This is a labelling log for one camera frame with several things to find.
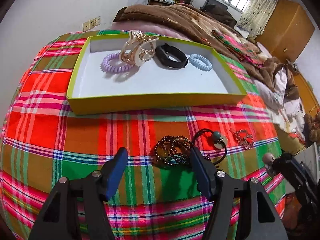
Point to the dark brown coat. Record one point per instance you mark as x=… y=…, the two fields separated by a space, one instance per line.
x=222 y=16

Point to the plaid bed sheet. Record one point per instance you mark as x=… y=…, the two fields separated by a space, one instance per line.
x=50 y=130

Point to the rhinestone hair clip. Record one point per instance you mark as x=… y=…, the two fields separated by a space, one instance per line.
x=242 y=138

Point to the folded plaid cloth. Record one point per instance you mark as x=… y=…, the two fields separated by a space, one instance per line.
x=232 y=45

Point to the white quilt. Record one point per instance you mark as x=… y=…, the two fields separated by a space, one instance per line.
x=275 y=92

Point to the brown blanket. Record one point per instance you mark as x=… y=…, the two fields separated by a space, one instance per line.
x=180 y=20

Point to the black silicone wristband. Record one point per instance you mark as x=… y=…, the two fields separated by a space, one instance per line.
x=165 y=59

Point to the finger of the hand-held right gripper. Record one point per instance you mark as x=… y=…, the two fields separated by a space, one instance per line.
x=285 y=163

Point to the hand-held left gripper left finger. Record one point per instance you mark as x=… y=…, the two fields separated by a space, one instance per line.
x=115 y=173

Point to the wooden wardrobe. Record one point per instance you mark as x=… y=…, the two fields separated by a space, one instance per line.
x=287 y=30

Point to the patterned curtain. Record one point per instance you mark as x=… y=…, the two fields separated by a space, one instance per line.
x=260 y=10

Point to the black monitor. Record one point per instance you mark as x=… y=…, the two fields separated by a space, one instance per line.
x=215 y=3

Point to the beige transparent hair claw clip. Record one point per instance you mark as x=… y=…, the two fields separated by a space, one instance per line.
x=130 y=55

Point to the wall socket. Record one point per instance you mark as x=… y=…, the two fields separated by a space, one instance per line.
x=91 y=23

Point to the pink bed sheet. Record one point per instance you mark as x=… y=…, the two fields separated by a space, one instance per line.
x=145 y=30

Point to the yellow-green cardboard box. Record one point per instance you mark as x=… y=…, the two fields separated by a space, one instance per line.
x=150 y=102

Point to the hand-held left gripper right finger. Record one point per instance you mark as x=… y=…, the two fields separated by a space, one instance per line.
x=201 y=173

